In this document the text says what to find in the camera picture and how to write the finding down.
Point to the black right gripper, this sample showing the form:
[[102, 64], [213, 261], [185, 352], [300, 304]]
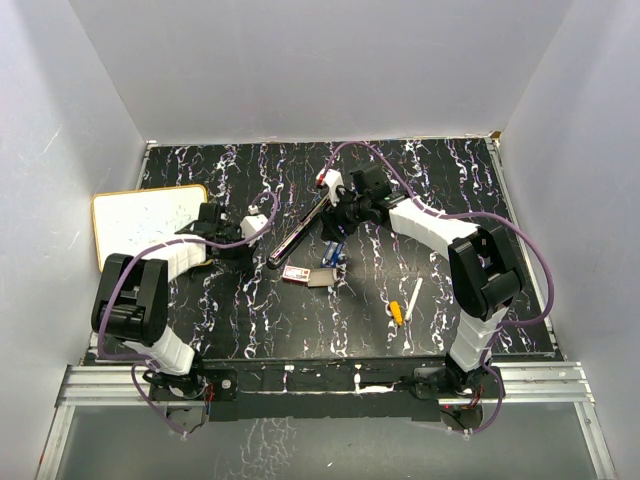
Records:
[[332, 219]]

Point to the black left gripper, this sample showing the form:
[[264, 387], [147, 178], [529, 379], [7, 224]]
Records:
[[246, 256]]

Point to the red staple box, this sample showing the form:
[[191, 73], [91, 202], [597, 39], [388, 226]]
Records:
[[296, 274]]

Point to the grey staple box tray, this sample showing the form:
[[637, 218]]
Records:
[[322, 277]]

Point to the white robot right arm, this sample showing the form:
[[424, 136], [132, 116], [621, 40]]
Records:
[[485, 272]]

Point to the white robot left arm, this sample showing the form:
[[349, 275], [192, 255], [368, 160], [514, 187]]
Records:
[[130, 313]]

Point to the white pen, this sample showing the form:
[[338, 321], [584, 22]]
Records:
[[413, 299]]

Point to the yellow cap marker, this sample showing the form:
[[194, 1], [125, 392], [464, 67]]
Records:
[[395, 313]]

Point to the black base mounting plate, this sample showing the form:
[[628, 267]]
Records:
[[344, 388]]

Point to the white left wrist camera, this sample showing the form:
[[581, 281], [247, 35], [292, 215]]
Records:
[[252, 223]]

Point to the white board with wooden frame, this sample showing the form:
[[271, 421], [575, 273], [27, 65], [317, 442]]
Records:
[[127, 222]]

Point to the aluminium frame rail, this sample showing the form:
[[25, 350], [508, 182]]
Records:
[[555, 382]]

